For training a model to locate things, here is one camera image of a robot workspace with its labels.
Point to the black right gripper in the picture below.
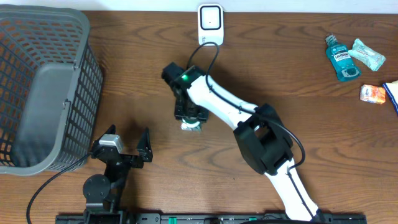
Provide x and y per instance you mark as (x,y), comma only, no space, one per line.
(201,114)

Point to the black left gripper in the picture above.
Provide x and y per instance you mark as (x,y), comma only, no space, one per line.
(143,154)

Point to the green Zam-Buk ointment tin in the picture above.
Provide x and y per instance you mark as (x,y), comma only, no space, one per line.
(188,125)

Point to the teal Listerine mouthwash bottle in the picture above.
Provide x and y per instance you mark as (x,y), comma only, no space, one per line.
(344,66)

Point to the orange small sachet packet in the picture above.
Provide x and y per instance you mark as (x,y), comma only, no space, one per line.
(372,94)

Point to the mint green wipes pack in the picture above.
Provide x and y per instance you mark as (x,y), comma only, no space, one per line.
(366,55)

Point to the yellow red snack bag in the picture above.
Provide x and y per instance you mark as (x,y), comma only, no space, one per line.
(392,92)

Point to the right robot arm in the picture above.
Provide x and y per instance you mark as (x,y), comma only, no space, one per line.
(264,142)

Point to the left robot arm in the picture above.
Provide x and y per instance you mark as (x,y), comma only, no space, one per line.
(103,191)

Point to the white barcode scanner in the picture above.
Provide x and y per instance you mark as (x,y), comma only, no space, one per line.
(210,23)

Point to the grey plastic shopping basket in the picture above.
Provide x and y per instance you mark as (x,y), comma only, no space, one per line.
(50,89)

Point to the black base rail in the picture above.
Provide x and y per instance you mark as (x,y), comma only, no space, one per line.
(159,218)

